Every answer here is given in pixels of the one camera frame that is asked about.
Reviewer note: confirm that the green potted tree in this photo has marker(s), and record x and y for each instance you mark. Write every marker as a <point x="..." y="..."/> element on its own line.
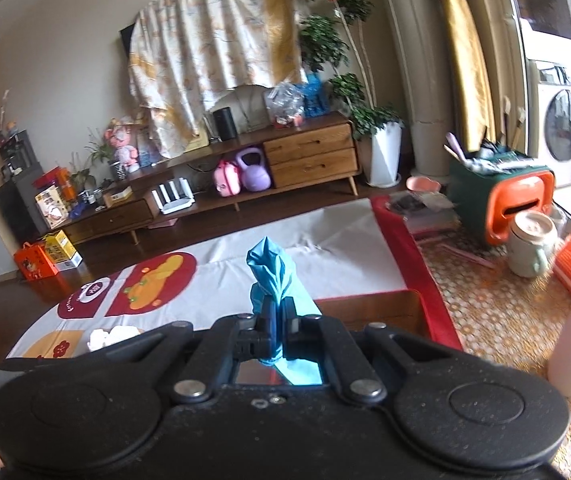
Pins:
<point x="325" y="40"/>

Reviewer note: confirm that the yellow curtain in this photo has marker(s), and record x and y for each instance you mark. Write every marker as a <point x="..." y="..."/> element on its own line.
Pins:
<point x="460" y="50"/>

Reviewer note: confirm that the black cylinder speaker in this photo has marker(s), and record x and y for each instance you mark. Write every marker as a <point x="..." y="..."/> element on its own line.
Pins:
<point x="225" y="124"/>

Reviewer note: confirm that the pink doll bouquet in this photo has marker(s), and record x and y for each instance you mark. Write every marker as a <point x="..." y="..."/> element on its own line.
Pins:
<point x="123" y="147"/>

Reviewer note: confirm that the cartoon printed box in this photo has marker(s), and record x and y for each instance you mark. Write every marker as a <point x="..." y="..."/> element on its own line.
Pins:
<point x="51" y="207"/>

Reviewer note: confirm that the pink dish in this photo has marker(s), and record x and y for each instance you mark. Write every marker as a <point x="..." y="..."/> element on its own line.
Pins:
<point x="423" y="184"/>

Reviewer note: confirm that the white printed diaper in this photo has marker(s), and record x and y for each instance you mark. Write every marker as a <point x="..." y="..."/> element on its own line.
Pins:
<point x="115" y="335"/>

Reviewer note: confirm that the set of cosmetic brushes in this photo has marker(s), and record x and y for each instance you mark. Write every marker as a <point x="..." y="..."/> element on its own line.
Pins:
<point x="485" y="157"/>

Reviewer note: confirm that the small potted plant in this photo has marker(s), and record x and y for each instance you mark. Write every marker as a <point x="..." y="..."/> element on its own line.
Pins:
<point x="97" y="152"/>

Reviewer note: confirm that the purple kettlebell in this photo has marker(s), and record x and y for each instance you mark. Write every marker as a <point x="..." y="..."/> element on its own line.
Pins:
<point x="254" y="175"/>

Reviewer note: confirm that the stack of books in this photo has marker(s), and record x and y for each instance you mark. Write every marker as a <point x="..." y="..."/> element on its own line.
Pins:
<point x="425" y="215"/>

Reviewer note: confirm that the white router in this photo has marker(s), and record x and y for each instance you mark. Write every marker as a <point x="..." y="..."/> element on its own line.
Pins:
<point x="173" y="202"/>

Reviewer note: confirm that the wooden television cabinet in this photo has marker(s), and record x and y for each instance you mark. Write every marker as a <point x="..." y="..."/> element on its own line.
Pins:
<point x="310" y="160"/>

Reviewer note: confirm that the floral yellow white sheet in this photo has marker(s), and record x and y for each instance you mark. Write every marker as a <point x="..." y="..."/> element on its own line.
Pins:
<point x="215" y="40"/>

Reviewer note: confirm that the green orange organizer box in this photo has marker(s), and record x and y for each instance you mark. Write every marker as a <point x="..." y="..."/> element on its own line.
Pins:
<point x="475" y="200"/>

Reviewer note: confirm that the yellow white carton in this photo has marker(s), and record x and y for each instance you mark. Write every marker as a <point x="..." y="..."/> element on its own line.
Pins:
<point x="60" y="250"/>

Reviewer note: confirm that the clear plastic bag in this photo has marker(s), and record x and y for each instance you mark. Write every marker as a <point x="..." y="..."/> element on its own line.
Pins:
<point x="285" y="102"/>

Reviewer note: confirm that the white planter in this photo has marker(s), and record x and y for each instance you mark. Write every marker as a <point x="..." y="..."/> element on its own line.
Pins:
<point x="385" y="155"/>

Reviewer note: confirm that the white washing machine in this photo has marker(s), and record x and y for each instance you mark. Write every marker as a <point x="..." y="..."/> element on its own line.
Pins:
<point x="563" y="125"/>

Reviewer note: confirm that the black television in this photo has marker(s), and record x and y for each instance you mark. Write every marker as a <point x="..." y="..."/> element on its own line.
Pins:
<point x="126" y="40"/>

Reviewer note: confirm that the black small fridge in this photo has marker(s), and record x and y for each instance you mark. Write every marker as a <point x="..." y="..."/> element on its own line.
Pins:
<point x="15" y="210"/>

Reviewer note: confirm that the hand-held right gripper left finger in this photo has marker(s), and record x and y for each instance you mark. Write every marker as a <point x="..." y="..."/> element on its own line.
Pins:
<point x="263" y="332"/>

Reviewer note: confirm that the yellow tissue box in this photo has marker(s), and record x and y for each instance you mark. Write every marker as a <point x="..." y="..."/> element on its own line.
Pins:
<point x="118" y="197"/>

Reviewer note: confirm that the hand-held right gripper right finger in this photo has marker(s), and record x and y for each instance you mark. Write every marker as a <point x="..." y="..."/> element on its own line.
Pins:
<point x="298" y="335"/>

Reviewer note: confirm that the black countertop appliance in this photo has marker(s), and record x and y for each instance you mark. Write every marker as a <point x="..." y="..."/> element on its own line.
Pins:
<point x="17" y="152"/>

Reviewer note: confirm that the orange gift box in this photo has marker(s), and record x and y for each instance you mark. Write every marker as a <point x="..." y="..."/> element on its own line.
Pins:
<point x="35" y="262"/>

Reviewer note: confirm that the pale green mug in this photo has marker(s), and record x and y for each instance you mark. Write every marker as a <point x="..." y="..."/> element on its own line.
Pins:
<point x="530" y="250"/>

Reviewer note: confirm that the blue rubber glove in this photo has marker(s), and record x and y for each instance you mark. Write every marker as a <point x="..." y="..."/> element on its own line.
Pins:
<point x="265" y="265"/>

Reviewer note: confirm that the pink stick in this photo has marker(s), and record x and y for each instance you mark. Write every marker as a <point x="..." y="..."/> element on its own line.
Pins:
<point x="465" y="255"/>

